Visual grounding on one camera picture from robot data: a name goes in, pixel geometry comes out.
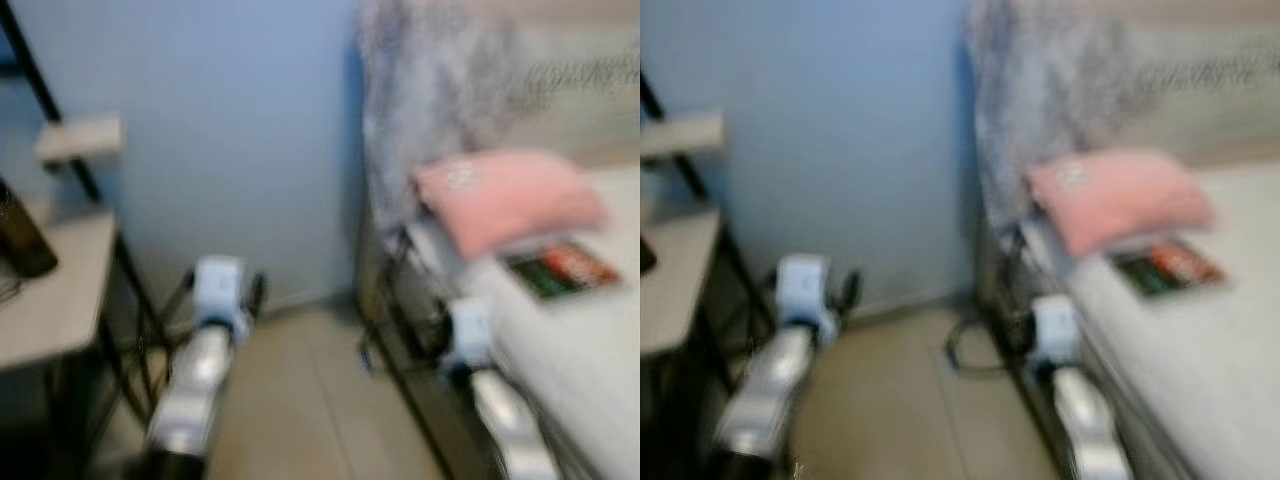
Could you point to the pink plush pillow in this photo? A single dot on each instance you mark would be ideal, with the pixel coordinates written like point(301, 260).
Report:
point(510, 200)
point(1120, 198)

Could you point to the dark cover book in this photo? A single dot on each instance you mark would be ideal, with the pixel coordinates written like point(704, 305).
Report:
point(1170, 268)
point(562, 270)

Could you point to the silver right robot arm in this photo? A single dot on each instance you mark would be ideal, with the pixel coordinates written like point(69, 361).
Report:
point(1090, 420)
point(510, 420)

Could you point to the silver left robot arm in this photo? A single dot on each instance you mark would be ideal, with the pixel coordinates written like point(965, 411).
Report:
point(190, 390)
point(765, 390)

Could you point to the beige black-framed side table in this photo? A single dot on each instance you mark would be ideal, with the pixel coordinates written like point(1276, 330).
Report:
point(680, 280)
point(60, 300)

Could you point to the black object on table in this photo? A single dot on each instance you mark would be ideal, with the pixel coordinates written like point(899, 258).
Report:
point(25, 240)
point(647, 258)

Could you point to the small beige shelf board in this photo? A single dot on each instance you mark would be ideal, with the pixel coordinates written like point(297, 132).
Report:
point(80, 138)
point(685, 133)

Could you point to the grey fuzzy blanket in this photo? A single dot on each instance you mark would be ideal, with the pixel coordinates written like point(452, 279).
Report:
point(1040, 90)
point(430, 90)

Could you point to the white sheeted bed mattress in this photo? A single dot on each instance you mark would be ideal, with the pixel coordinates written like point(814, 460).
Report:
point(1200, 370)
point(580, 370)

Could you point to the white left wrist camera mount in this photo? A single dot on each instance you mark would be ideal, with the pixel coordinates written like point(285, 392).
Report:
point(220, 295)
point(803, 295)

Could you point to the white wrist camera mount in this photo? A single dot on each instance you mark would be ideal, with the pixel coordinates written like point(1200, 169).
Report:
point(220, 295)
point(470, 330)
point(803, 295)
point(1055, 328)

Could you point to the black bed frame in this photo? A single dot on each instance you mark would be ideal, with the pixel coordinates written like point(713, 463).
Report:
point(400, 300)
point(1005, 300)

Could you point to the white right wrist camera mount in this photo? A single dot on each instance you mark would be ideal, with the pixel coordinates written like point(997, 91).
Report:
point(1055, 328)
point(470, 330)

